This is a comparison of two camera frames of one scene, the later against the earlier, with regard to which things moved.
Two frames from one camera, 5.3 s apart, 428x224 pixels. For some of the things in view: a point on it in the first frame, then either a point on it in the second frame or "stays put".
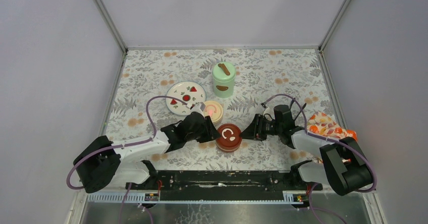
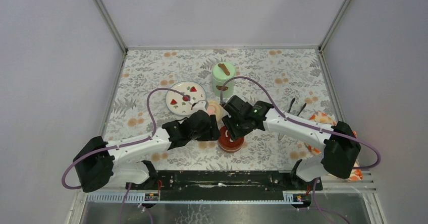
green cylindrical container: x=223 y=90 stays put
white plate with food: x=190 y=92 stays put
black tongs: x=300 y=113 stays put
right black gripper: x=249 y=132 -> x=227 y=120
